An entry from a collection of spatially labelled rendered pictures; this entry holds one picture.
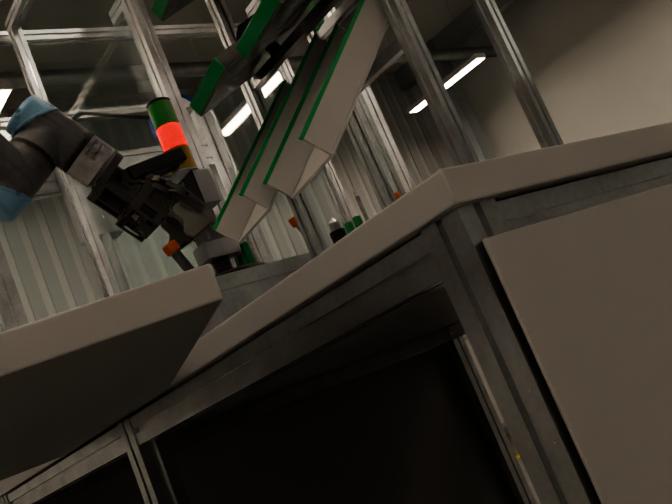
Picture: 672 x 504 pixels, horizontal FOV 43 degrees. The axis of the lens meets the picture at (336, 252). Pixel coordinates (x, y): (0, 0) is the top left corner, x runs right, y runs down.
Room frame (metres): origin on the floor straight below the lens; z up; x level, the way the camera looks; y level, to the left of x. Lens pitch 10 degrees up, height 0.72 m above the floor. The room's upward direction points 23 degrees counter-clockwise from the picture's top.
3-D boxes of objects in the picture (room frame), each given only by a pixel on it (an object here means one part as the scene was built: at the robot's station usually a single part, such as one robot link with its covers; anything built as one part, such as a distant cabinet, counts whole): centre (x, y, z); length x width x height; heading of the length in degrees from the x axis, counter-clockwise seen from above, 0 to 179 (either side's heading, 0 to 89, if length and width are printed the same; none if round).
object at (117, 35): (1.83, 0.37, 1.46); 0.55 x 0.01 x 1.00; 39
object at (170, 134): (1.58, 0.21, 1.33); 0.05 x 0.05 x 0.05
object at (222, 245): (1.37, 0.17, 1.06); 0.08 x 0.04 x 0.07; 130
